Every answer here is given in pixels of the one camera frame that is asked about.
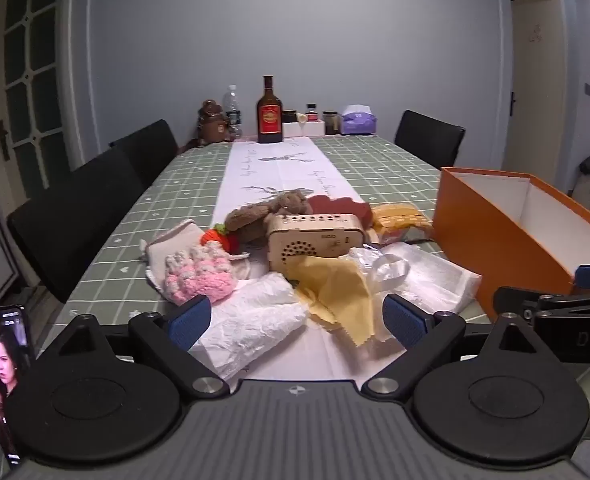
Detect glass panel door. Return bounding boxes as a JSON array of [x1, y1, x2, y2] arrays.
[[0, 0, 73, 206]]

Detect red cloth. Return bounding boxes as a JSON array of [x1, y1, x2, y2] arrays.
[[306, 195, 374, 227]]

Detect brown plush toy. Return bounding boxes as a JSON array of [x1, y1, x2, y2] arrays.
[[224, 189, 312, 248]]

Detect white table runner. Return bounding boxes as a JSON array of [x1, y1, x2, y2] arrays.
[[210, 136, 393, 395]]

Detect white box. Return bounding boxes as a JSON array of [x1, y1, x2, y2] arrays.
[[281, 120, 326, 137]]

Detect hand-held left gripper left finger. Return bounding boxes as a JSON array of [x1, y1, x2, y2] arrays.
[[42, 294, 230, 403]]

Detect beige door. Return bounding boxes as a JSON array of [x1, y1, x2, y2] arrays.
[[504, 0, 563, 188]]

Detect clear water bottle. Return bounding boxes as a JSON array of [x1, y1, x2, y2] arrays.
[[223, 85, 244, 137]]

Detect green checked tablecloth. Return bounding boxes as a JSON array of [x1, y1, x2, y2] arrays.
[[35, 132, 590, 441]]

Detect wooden radio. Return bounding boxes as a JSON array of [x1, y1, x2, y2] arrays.
[[266, 212, 367, 279]]

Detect orange cardboard box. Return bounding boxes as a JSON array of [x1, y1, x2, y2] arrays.
[[432, 166, 590, 322]]

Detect brown bear figurine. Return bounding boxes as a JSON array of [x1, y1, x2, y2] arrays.
[[196, 99, 237, 147]]

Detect brown liquor bottle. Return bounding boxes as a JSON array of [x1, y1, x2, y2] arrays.
[[256, 75, 284, 144]]

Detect black chair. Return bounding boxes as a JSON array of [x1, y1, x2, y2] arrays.
[[394, 110, 467, 167], [109, 119, 181, 188], [6, 147, 146, 306]]

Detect pink and white crochet piece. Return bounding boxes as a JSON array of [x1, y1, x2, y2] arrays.
[[164, 241, 236, 306]]

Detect smartphone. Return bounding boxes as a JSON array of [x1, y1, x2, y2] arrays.
[[0, 304, 36, 467]]

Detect red knitted strawberry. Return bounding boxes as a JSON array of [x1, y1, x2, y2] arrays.
[[202, 223, 244, 254]]

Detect beige cloth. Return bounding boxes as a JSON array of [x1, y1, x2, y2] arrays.
[[139, 219, 252, 283]]

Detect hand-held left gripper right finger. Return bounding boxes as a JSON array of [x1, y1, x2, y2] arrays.
[[361, 294, 551, 401]]

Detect purple tissue pack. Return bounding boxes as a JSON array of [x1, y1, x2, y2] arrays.
[[340, 103, 379, 135]]

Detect clear plastic bag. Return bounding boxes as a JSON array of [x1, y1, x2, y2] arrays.
[[347, 241, 484, 312]]

